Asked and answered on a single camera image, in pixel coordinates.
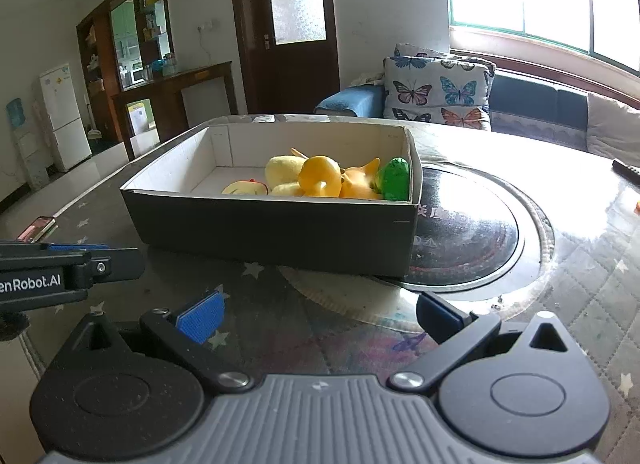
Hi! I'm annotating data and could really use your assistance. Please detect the red yellow apple slice toy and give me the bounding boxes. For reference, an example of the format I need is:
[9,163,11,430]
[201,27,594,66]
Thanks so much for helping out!
[221,179,269,195]

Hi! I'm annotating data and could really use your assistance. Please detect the yellow plush chick toy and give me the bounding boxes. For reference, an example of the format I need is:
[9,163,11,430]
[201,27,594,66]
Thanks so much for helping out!
[265,149,307,197]

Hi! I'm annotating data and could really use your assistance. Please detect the yellow rubber duck toy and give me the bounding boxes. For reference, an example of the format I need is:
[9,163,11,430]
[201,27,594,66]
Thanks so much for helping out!
[298,155,342,198]

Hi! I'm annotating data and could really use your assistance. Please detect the orange rubber duck toy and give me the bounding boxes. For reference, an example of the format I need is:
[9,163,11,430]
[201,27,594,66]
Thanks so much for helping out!
[340,158,381,200]

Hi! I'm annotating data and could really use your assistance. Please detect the smartphone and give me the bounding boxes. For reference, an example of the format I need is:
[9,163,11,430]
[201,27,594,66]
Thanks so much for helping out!
[17,216,58,243]

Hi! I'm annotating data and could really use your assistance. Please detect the round black induction cooktop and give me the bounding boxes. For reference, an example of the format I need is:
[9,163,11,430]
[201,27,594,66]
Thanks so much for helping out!
[399,163,555,302]

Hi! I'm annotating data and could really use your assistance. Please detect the white refrigerator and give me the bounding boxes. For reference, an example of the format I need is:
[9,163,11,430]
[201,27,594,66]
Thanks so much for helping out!
[39,64,91,173]

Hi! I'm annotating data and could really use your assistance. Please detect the grey cardboard box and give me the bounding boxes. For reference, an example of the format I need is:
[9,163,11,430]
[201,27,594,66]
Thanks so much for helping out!
[120,116,422,277]

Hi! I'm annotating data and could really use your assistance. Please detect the dark wooden cabinet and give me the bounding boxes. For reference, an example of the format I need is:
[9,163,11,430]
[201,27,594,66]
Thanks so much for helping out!
[76,0,239,160]

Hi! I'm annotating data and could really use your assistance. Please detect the black remote control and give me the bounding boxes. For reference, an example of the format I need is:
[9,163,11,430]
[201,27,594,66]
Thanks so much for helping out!
[612,159,640,187]

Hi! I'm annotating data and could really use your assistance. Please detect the blue sofa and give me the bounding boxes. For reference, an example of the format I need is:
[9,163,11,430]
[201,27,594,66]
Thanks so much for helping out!
[316,70,588,151]

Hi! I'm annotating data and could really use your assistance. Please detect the butterfly print pillow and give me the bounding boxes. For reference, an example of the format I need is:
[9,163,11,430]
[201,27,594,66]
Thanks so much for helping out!
[383,52,496,132]

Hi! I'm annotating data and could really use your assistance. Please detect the grey cushion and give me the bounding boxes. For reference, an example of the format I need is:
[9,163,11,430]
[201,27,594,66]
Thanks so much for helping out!
[587,93,640,167]

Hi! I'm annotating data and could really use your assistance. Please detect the dark wooden door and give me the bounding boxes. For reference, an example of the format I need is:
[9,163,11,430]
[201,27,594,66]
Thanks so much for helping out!
[232,0,340,113]

